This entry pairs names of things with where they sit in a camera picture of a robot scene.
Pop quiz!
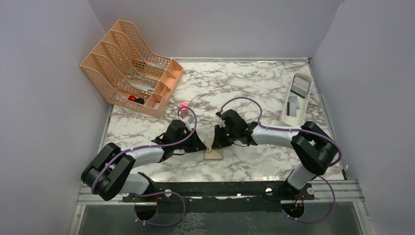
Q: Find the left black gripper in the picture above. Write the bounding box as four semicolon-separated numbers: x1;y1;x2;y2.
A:
173;128;208;153

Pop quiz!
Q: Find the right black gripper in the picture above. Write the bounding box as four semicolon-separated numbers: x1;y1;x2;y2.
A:
211;124;238;149

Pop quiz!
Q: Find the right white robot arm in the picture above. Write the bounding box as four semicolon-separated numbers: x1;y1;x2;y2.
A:
211;110;340;199

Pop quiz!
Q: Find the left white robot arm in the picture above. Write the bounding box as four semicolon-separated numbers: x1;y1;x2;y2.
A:
81;119;207;201

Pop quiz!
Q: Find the small grey card in tray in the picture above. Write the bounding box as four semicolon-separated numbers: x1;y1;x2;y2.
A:
286;95;301;118

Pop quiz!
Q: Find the grey card stack in tray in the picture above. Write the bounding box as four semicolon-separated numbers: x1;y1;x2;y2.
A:
290;76;311;98

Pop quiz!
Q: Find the pink capped small bottle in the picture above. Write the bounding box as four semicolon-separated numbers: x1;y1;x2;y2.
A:
179;102;189;118

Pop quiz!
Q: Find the black round object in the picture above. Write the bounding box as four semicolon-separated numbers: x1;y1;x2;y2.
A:
135;98;145;104

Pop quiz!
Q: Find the white oblong tray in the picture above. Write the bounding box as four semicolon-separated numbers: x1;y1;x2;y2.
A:
278;72;313;126

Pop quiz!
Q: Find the peach mesh file organizer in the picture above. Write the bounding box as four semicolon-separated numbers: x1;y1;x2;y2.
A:
80;20;184;118

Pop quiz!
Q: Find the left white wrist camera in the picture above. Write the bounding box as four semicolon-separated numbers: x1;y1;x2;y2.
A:
182;115;195;130

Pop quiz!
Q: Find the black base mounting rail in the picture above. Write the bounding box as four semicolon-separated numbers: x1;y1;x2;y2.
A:
122;181;315;213

